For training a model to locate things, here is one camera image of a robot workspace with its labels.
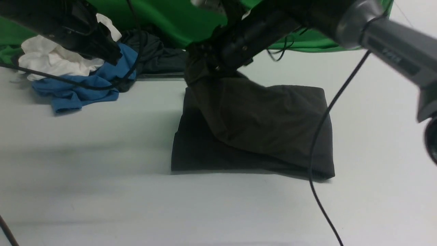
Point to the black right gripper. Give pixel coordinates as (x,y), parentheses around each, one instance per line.
(234,45)

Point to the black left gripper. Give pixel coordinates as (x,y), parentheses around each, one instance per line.
(73,24)

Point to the dark gray long-sleeve top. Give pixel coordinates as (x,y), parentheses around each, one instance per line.
(232,123)

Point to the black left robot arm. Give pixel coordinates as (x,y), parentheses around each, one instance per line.
(26,13)

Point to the gray right robot arm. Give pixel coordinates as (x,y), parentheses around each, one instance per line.
(350,23)

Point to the white crumpled garment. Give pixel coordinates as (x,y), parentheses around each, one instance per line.
(43,55)

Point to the green backdrop cloth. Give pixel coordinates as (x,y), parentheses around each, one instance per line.
(182,23)

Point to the blue crumpled garment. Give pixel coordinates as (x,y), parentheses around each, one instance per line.
(96,87)

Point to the dark teal crumpled garment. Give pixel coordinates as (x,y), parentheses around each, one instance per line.
(158,55)

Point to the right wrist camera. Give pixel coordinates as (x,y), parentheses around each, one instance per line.
(226,8)

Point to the metal table cable hatch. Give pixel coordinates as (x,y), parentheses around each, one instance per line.
(177,76)

